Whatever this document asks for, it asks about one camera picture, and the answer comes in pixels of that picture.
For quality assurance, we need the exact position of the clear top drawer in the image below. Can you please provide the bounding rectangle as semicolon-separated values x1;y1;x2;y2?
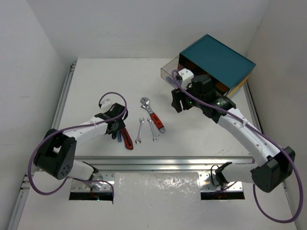
160;55;183;88

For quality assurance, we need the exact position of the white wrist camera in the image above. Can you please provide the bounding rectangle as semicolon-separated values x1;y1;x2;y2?
176;69;194;89
100;99;112;111

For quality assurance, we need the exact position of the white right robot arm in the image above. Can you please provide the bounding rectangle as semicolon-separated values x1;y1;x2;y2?
171;69;295;193

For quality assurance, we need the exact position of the aluminium rail frame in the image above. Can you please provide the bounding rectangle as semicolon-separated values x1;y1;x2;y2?
9;58;296;230

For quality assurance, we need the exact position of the small chrome open-end wrench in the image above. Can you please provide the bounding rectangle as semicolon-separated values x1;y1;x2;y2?
135;118;144;144
147;117;159;142

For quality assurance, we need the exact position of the teal drawer cabinet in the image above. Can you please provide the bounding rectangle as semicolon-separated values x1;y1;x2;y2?
177;34;256;97

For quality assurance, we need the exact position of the black handled adjustable wrench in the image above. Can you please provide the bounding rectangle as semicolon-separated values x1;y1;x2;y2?
112;131;117;139

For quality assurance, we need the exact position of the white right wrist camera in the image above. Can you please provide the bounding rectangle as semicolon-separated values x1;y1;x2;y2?
176;69;194;89

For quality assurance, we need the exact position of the red handled adjustable wrench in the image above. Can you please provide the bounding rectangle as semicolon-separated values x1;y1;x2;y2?
140;97;165;133

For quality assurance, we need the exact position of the blue red screwdriver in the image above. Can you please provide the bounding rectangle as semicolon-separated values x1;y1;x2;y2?
166;76;176;87

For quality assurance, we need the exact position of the red black utility knife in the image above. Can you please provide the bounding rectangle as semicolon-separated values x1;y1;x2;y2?
120;127;133;150

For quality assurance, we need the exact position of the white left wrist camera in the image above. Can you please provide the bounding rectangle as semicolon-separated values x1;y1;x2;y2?
100;99;112;111

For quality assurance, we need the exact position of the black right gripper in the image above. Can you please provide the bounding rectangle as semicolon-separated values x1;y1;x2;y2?
172;80;204;112

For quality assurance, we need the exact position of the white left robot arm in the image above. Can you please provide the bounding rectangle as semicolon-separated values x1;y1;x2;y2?
33;103;125;181

